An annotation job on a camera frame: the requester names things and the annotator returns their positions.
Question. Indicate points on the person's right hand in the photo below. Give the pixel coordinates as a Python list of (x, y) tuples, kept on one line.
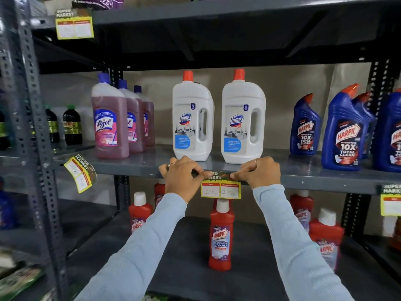
[(261, 173)]

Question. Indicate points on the person's left hand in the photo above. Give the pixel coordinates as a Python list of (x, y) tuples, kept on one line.
[(180, 180)]

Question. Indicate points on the person's left thumb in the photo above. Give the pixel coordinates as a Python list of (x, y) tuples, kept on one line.
[(203, 177)]

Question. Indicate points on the person's right thumb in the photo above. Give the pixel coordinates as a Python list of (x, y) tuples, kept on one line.
[(239, 177)]

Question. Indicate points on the yellow handwritten price tag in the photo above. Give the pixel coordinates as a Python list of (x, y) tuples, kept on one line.
[(221, 189)]

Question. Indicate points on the person's left forearm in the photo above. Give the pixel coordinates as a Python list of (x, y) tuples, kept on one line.
[(141, 250)]

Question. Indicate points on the person's right forearm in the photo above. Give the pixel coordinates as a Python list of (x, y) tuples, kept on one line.
[(294, 247)]

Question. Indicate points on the red bathroom cleaner bottle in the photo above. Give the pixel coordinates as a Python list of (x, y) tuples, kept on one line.
[(140, 214), (221, 238), (159, 192), (327, 238), (302, 210)]

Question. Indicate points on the white red-capped cleaner bottle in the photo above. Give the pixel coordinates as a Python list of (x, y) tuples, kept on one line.
[(189, 122), (239, 122)]

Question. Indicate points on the pink floor cleaner bottle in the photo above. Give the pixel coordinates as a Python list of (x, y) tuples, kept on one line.
[(108, 122), (148, 122), (134, 122)]

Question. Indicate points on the blue toilet cleaner bottle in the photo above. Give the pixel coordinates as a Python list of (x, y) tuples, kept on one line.
[(343, 137), (388, 134), (305, 128), (369, 119)]

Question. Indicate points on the yellow tilted price tag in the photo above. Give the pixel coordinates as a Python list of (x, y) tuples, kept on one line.
[(80, 173)]

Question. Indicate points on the grey metal shelf rack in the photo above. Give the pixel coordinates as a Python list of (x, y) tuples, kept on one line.
[(219, 40)]

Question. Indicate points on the dark green-capped bottle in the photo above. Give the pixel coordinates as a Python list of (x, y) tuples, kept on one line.
[(3, 133), (72, 126), (52, 125)]

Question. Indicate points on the yellow blank price tag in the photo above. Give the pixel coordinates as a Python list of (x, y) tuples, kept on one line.
[(74, 28), (391, 202)]

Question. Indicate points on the grey metal side rack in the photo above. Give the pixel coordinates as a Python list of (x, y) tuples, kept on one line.
[(28, 106)]

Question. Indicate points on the blue container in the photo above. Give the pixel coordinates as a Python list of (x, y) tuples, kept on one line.
[(6, 211)]

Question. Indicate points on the purple packet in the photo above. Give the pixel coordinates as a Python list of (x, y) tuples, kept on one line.
[(100, 1)]

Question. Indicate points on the green printed packet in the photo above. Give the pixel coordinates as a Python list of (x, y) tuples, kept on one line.
[(18, 280)]

